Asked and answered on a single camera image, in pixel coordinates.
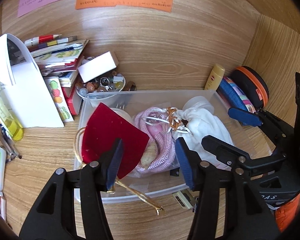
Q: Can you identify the white cloth pouch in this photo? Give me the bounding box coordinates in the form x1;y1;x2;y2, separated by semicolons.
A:
172;107;233;170

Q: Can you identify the pink rope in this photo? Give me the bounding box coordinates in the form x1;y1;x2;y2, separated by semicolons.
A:
128;106;177;178

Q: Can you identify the red velvet pouch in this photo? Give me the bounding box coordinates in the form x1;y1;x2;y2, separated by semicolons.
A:
81;103;149;179

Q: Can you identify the black orange zip case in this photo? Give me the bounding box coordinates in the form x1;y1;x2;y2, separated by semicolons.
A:
230;66;269;112

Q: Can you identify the orange jacket sleeve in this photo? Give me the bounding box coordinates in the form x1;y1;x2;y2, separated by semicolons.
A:
274;194;300;232

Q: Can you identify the blue colourful pouch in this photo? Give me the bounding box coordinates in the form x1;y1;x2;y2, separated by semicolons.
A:
217;77;256;113

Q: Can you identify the yellow tube bottle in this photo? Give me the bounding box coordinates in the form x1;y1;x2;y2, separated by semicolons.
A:
204;64;225;91

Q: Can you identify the clear plastic bin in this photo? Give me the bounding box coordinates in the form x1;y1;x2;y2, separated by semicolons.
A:
73;89;272;204

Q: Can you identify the yellow spray bottle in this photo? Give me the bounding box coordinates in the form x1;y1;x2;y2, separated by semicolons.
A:
0;97;24;141

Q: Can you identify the bowl of trinkets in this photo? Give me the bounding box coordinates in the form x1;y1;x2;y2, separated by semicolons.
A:
75;70;126;99

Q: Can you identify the white small box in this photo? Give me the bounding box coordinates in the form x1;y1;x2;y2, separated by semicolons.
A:
78;51;119;83

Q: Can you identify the stack of books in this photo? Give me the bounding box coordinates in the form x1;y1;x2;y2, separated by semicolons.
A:
27;36;90;122

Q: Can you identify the white paper file holder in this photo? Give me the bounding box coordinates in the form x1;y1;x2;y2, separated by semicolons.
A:
0;34;64;128

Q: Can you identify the red white marker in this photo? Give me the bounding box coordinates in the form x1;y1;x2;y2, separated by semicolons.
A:
24;34;62;47

